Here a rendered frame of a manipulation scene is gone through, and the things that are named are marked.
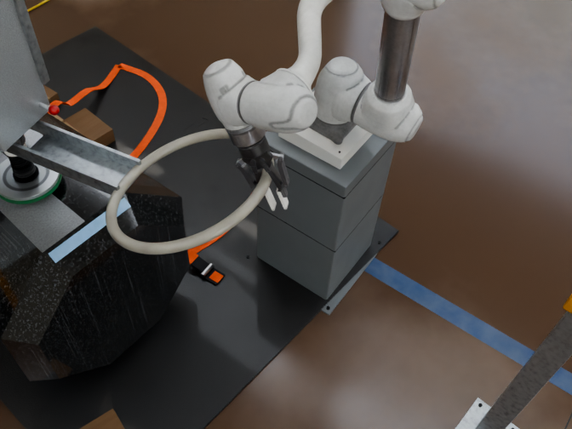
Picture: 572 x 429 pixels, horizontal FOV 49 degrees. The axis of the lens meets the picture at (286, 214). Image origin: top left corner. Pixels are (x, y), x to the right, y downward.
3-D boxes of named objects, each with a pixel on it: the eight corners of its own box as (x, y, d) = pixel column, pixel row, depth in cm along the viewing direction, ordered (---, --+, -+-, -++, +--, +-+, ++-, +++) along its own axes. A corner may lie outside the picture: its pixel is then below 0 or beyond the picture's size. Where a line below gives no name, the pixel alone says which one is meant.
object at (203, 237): (75, 243, 171) (69, 235, 169) (171, 131, 199) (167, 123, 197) (217, 270, 146) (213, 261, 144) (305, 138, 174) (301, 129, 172)
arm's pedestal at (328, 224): (301, 196, 324) (312, 72, 261) (385, 243, 307) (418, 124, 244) (241, 260, 298) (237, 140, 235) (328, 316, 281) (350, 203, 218)
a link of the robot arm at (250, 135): (229, 111, 157) (237, 130, 160) (220, 134, 150) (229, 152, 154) (262, 105, 153) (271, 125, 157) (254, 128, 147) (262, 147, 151)
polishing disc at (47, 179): (-19, 176, 210) (-21, 174, 209) (37, 144, 220) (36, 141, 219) (16, 211, 202) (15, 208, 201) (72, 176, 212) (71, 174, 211)
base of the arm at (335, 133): (316, 92, 244) (317, 82, 239) (364, 118, 237) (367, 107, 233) (289, 118, 234) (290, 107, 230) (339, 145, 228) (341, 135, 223)
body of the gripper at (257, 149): (268, 126, 157) (280, 155, 162) (237, 131, 160) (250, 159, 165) (261, 145, 151) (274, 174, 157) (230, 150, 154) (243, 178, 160)
